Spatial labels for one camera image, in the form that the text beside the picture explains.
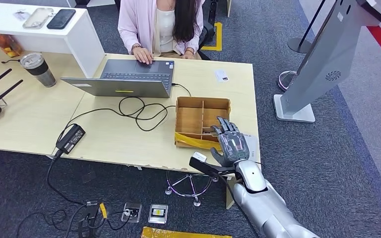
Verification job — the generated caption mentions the clear phone case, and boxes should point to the clear phone case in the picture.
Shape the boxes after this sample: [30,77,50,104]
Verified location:
[22,7,55,30]

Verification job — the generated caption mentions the person's right hand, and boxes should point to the person's right hand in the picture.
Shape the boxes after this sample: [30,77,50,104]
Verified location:
[132,47,154,65]

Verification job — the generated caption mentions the right robot hand grey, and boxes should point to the right robot hand grey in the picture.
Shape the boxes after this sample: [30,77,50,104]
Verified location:
[209,117,251,168]

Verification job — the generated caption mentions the chrome round base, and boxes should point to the chrome round base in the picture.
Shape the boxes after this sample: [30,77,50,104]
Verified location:
[277,70,298,93]

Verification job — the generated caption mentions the white ID card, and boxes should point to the white ID card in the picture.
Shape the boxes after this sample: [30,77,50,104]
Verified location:
[214,69,230,83]

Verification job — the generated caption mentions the black stanchion pole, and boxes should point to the black stanchion pole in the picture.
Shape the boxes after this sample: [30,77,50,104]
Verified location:
[287,0,328,55]

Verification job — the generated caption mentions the grey laptop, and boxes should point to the grey laptop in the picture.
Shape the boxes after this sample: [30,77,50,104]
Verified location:
[60,59,175,99]

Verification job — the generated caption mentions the black laptop charger cable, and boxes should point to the black laptop charger cable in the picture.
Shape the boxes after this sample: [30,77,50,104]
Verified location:
[56,82,192,142]

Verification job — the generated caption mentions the floor socket with plugs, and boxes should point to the floor socket with plugs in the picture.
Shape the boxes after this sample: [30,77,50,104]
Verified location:
[121,202,143,224]

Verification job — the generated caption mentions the grey kiosk stand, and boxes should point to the grey kiosk stand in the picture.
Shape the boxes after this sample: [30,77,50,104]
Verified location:
[273,0,381,123]

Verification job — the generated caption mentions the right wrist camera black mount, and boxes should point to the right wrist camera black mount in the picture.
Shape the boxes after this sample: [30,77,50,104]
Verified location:
[189,151,241,177]

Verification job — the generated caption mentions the cardboard divider box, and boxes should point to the cardboard divider box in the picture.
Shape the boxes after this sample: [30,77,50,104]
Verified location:
[174,96,232,151]

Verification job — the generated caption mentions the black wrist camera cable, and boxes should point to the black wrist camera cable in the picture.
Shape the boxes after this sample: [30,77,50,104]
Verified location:
[221,174,260,238]

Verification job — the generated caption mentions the chrome stool base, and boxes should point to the chrome stool base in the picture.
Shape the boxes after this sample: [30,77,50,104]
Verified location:
[165,170,221,208]

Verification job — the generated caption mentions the person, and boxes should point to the person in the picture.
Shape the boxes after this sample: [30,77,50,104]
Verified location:
[117,0,205,65]

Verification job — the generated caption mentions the grey card reader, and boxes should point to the grey card reader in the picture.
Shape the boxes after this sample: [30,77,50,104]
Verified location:
[243,132,261,162]

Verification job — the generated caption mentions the steel tumbler with lid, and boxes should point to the steel tumbler with lid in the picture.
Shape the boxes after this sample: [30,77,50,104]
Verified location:
[19,52,57,88]

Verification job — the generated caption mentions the small clear packet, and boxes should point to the small clear packet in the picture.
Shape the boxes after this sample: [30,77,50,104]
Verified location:
[13,9,31,22]

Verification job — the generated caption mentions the orange snack bag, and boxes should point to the orange snack bag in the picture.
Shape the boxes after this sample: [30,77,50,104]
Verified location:
[0,34,23,58]

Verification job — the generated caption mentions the white desk shelf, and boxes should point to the white desk shelf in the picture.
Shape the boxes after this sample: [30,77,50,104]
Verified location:
[0,1,106,78]

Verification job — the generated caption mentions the thick black mains cable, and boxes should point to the thick black mains cable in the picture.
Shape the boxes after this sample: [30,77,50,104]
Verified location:
[46,149,132,231]

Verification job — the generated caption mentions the black power adapter brick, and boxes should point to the black power adapter brick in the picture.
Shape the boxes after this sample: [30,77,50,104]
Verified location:
[56,123,87,155]

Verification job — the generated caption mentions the light wood desk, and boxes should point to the light wood desk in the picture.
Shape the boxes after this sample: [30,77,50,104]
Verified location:
[52,53,262,210]
[0,49,87,157]

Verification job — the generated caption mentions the black smartphone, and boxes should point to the black smartphone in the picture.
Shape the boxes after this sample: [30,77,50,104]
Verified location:
[46,8,77,30]

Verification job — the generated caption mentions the thin black floor cable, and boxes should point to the thin black floor cable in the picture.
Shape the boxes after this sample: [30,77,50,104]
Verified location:
[16,209,79,238]

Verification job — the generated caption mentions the black office chair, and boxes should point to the black office chair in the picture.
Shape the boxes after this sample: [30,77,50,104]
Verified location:
[200,0,219,45]

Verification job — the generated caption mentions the left robot hand grey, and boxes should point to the left robot hand grey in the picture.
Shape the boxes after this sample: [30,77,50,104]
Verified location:
[78,201,108,238]

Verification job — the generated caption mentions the person's left hand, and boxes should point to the person's left hand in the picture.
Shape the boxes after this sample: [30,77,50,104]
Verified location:
[181,49,200,60]

